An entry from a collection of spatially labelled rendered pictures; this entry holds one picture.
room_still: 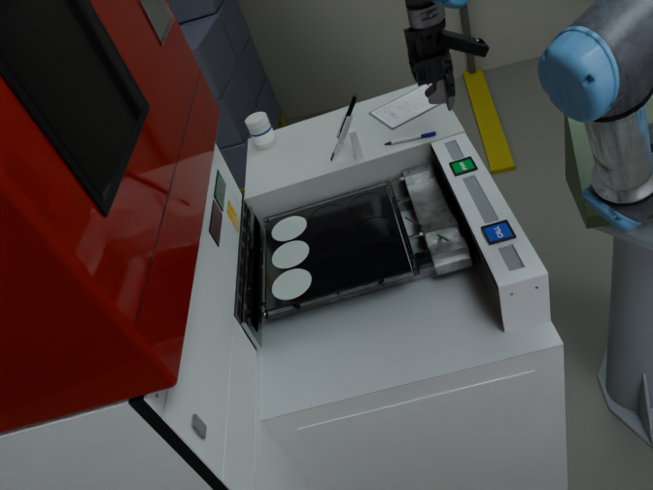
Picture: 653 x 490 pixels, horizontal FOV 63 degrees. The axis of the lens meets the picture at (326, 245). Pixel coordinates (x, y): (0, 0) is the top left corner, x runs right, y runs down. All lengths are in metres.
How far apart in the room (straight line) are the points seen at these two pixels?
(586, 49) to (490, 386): 0.69
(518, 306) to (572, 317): 1.14
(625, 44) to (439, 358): 0.66
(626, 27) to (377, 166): 0.84
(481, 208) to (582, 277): 1.20
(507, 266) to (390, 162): 0.53
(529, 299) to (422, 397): 0.29
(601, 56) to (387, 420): 0.81
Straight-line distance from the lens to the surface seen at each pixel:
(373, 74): 3.90
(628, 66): 0.79
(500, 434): 1.35
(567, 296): 2.31
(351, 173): 1.48
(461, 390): 1.17
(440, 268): 1.23
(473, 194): 1.27
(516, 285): 1.07
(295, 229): 1.43
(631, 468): 1.94
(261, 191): 1.51
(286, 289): 1.27
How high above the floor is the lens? 1.74
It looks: 39 degrees down
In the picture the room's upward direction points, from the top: 22 degrees counter-clockwise
